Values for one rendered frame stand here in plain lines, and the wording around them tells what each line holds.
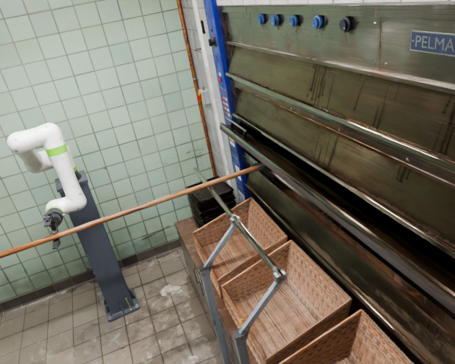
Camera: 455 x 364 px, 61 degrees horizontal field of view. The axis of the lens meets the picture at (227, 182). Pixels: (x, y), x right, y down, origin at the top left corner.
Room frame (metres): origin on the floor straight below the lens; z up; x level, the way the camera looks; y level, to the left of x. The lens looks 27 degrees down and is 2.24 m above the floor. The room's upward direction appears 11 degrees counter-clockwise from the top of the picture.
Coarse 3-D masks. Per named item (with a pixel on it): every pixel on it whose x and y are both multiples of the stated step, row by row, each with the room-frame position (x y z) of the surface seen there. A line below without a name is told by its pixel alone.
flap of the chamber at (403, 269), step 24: (240, 144) 2.04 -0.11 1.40; (264, 144) 1.98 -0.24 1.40; (288, 168) 1.63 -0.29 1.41; (312, 168) 1.62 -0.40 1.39; (336, 192) 1.36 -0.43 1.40; (336, 216) 1.17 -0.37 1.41; (360, 216) 1.15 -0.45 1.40; (384, 216) 1.15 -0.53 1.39; (384, 240) 0.99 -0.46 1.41; (408, 240) 0.98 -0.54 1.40; (432, 264) 0.85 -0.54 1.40; (432, 288) 0.76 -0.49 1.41
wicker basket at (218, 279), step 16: (240, 208) 2.36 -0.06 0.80; (256, 208) 2.27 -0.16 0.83; (208, 224) 2.29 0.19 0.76; (224, 224) 2.32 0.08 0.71; (256, 224) 2.24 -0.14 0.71; (272, 224) 2.03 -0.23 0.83; (240, 240) 2.26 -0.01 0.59; (256, 240) 2.20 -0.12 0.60; (272, 240) 2.00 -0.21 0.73; (208, 256) 2.15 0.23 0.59; (224, 256) 2.12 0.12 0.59; (240, 256) 2.09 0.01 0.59; (256, 256) 1.81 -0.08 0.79; (224, 272) 1.96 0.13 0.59; (240, 272) 1.78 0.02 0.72; (272, 272) 1.83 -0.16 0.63
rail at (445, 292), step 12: (252, 144) 1.93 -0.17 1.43; (264, 156) 1.75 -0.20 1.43; (276, 168) 1.63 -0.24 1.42; (300, 180) 1.45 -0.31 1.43; (312, 192) 1.33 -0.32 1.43; (324, 204) 1.25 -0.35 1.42; (348, 216) 1.13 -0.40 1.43; (360, 228) 1.05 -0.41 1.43; (372, 240) 0.99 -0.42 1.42; (396, 252) 0.90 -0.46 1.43; (408, 264) 0.84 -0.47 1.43; (420, 276) 0.80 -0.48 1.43; (432, 276) 0.78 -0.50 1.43; (444, 288) 0.73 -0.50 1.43
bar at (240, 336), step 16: (224, 208) 1.78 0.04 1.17; (240, 224) 1.59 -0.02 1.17; (224, 240) 1.63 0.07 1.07; (208, 272) 1.59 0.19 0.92; (208, 288) 1.58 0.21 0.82; (272, 288) 1.18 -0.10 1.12; (208, 304) 1.61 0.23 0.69; (224, 336) 1.59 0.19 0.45; (240, 336) 1.12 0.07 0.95; (224, 352) 1.58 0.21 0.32; (240, 352) 1.12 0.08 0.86
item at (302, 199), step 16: (256, 160) 2.26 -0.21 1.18; (272, 176) 2.04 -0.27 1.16; (288, 192) 1.86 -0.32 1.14; (336, 224) 1.44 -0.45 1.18; (352, 240) 1.32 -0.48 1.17; (368, 256) 1.22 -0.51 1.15; (400, 272) 1.07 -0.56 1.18; (416, 288) 0.98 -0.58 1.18; (432, 304) 0.91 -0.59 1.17; (448, 320) 0.85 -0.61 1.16
